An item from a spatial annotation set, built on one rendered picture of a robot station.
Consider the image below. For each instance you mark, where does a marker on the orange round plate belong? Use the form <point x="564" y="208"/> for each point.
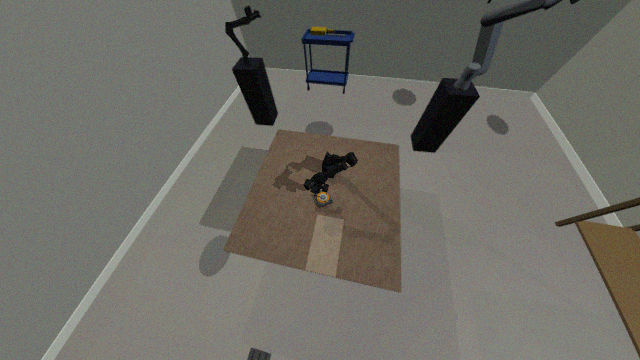
<point x="322" y="200"/>

